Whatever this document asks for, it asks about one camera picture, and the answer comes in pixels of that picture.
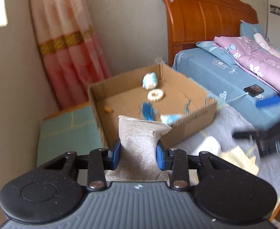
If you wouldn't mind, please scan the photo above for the white folded tissue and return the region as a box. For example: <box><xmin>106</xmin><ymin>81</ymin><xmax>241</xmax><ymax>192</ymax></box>
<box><xmin>191</xmin><ymin>136</ymin><xmax>222</xmax><ymax>156</ymax></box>

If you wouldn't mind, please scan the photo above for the pink floral quilt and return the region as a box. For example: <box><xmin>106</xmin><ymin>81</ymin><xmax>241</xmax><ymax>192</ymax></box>
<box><xmin>214</xmin><ymin>36</ymin><xmax>280</xmax><ymax>92</ymax></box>

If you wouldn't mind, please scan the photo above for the blue pillow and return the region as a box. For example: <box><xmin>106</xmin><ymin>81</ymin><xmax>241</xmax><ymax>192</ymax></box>
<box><xmin>239</xmin><ymin>20</ymin><xmax>265</xmax><ymax>41</ymax></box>

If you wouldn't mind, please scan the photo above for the white charging cable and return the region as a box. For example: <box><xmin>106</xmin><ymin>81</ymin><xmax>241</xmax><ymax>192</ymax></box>
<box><xmin>225</xmin><ymin>91</ymin><xmax>249</xmax><ymax>103</ymax></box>

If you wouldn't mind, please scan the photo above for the white and blue plush toy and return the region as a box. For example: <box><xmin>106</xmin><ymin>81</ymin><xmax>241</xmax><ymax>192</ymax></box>
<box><xmin>142</xmin><ymin>72</ymin><xmax>158</xmax><ymax>90</ymax></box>

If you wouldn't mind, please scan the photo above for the grey fabric sachet bag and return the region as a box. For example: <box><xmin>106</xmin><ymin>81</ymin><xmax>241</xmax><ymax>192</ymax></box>
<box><xmin>106</xmin><ymin>115</ymin><xmax>171</xmax><ymax>183</ymax></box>

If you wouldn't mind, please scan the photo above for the black smartphone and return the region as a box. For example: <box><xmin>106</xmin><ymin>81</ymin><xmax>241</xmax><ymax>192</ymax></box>
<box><xmin>243</xmin><ymin>84</ymin><xmax>264</xmax><ymax>97</ymax></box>

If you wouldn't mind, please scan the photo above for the blue floral bed sheet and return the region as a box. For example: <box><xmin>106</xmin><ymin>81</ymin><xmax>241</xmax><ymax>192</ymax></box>
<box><xmin>173</xmin><ymin>41</ymin><xmax>280</xmax><ymax>129</ymax></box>

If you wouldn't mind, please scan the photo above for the wooden bed headboard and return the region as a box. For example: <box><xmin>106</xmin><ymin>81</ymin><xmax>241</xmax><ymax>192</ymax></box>
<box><xmin>162</xmin><ymin>0</ymin><xmax>258</xmax><ymax>66</ymax></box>

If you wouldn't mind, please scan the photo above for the small orange object in box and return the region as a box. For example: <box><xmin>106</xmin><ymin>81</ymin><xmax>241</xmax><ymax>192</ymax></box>
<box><xmin>104</xmin><ymin>106</ymin><xmax>113</xmax><ymax>114</ymax></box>

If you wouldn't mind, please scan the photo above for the white knitted ring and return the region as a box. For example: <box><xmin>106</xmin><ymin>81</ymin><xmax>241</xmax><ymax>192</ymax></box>
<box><xmin>147</xmin><ymin>88</ymin><xmax>165</xmax><ymax>103</ymax></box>

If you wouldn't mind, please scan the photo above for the pink patterned curtain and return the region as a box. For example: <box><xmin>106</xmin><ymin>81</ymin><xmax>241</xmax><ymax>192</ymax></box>
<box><xmin>30</xmin><ymin>0</ymin><xmax>111</xmax><ymax>109</ymax></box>

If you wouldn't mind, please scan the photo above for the blue tassel cord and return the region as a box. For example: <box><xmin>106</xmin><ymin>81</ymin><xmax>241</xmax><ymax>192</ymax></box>
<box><xmin>138</xmin><ymin>101</ymin><xmax>159</xmax><ymax>122</ymax></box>

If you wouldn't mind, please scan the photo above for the open cardboard box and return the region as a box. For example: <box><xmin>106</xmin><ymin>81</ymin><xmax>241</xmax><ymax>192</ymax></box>
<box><xmin>88</xmin><ymin>64</ymin><xmax>217</xmax><ymax>148</ymax></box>

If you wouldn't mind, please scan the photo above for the grey and teal checked mat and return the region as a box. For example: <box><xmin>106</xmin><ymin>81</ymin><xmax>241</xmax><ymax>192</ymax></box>
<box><xmin>37</xmin><ymin>105</ymin><xmax>280</xmax><ymax>201</ymax></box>

